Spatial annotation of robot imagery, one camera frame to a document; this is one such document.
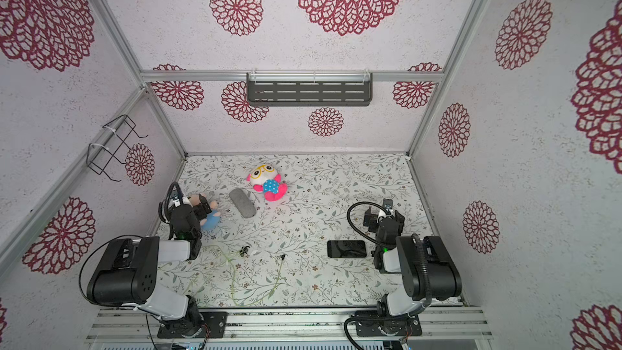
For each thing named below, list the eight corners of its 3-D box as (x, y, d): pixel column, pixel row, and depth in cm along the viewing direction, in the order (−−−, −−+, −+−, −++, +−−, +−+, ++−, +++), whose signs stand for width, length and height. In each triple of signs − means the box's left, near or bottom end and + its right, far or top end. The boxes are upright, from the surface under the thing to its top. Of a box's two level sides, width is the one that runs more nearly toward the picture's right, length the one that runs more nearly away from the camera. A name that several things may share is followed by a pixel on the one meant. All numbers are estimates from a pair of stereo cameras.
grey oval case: (247, 220, 99) (245, 216, 96) (228, 196, 107) (226, 191, 104) (258, 213, 102) (256, 208, 99) (239, 190, 109) (237, 185, 106)
